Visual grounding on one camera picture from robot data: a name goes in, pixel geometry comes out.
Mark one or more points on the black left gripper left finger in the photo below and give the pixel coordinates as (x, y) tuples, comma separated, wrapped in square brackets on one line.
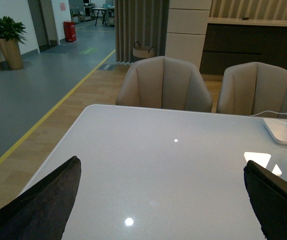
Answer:
[(42, 211)]

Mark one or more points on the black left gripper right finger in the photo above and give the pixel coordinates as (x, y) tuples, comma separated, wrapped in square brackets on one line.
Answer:
[(268, 197)]

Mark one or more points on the beige chair right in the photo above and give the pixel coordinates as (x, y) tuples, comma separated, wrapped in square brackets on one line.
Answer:
[(254, 88)]

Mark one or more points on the beige chair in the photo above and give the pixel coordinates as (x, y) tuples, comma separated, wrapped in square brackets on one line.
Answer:
[(165, 83), (254, 88)]

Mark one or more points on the tan plant pot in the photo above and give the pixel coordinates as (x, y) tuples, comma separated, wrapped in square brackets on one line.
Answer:
[(11, 53)]

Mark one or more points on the beige chair left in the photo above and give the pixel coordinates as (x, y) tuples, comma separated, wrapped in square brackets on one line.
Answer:
[(165, 83)]

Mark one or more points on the dark counter cabinet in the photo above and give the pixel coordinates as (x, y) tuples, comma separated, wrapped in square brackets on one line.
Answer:
[(228, 45)]

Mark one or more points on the red cabinet box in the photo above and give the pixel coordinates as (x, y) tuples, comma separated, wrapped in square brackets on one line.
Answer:
[(69, 31)]

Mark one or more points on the green potted plant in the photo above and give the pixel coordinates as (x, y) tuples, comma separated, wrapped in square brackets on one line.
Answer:
[(12, 30)]

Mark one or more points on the white drawer cabinet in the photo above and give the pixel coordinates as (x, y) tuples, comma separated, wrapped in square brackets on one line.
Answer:
[(186, 29)]

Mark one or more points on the distant black table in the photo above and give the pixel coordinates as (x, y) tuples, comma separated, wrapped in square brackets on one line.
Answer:
[(100, 11)]

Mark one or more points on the gray curtain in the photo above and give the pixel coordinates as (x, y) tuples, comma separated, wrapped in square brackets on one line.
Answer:
[(143, 21)]

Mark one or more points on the woven basket with handles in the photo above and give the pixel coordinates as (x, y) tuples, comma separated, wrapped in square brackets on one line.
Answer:
[(142, 51)]

